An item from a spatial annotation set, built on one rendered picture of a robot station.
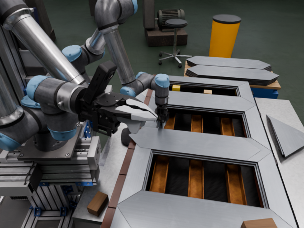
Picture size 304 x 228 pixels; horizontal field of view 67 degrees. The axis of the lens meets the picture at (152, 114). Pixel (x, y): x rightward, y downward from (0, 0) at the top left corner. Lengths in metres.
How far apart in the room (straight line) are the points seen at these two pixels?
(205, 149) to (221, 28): 3.03
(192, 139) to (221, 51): 3.04
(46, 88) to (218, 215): 0.82
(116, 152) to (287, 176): 0.98
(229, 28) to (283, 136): 2.75
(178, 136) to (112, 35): 0.67
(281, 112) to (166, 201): 1.18
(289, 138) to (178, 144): 0.70
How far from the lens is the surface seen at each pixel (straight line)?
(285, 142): 1.61
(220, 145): 1.35
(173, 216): 1.05
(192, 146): 1.31
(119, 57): 1.11
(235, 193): 1.37
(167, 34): 4.94
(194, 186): 1.34
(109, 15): 1.10
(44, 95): 0.64
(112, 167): 1.42
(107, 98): 0.55
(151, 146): 1.29
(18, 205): 2.06
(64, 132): 0.71
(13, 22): 0.82
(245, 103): 1.74
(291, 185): 1.44
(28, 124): 0.95
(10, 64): 1.14
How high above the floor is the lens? 1.76
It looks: 37 degrees down
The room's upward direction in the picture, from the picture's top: straight up
